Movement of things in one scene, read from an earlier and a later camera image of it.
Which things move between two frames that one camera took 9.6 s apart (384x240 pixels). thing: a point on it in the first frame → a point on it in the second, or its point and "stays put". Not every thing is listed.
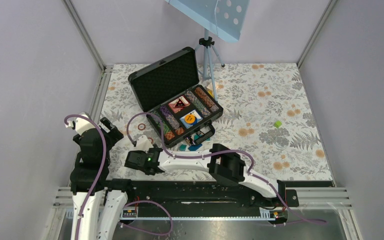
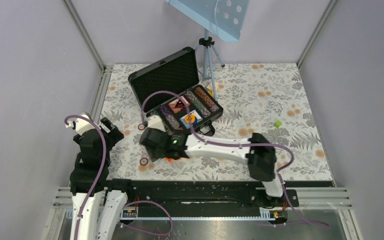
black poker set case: (169, 88) stays put
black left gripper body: (113, 136) stays put
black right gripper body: (155, 146) → (156, 154)
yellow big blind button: (190, 118) stays put
